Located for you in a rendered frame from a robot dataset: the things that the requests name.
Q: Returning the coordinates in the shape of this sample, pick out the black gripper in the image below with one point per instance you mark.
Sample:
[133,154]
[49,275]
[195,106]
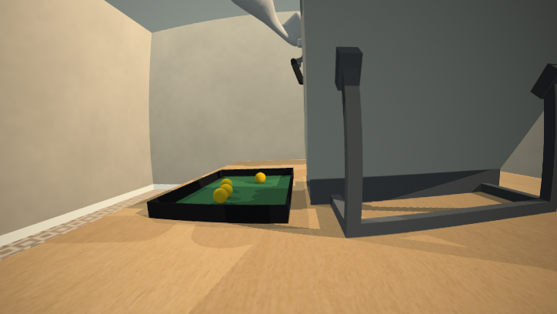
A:
[296,64]

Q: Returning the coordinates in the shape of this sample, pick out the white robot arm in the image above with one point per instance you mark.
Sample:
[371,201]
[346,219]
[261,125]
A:
[264,11]

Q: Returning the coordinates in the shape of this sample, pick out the yellow ball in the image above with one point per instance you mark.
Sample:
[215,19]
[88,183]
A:
[227,188]
[226,181]
[260,177]
[220,195]

